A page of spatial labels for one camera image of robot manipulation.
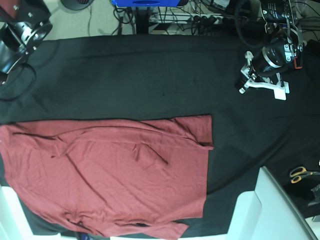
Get black stand post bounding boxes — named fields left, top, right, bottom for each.
left=135, top=7, right=152, bottom=35

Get black table cloth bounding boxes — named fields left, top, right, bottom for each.
left=0, top=35, right=320, bottom=238

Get maroon long-sleeve T-shirt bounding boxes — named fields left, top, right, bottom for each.
left=0, top=115, right=213, bottom=240

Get white power strip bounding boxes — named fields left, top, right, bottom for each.
left=148, top=12, right=234, bottom=25

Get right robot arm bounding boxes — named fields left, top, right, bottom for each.
left=0, top=0, right=53, bottom=93

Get blue clamp at bottom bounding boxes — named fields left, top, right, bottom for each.
left=77, top=232, right=91, bottom=240

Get dark round fan base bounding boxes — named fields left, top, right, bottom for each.
left=60, top=0, right=94, bottom=11

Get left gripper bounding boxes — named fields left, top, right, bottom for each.
left=234, top=49, right=290, bottom=94

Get yellow-handled scissors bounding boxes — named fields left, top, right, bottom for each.
left=289, top=166, right=320, bottom=184

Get crumpled black plastic piece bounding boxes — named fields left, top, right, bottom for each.
left=307, top=184, right=320, bottom=207

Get blue plastic box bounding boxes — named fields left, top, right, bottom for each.
left=111, top=0, right=180, bottom=8

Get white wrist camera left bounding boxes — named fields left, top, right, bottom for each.
left=273, top=88, right=287, bottom=101

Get orange black clamp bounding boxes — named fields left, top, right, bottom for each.
left=293, top=56, right=303, bottom=70

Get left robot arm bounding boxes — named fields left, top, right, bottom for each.
left=234, top=0, right=305, bottom=101

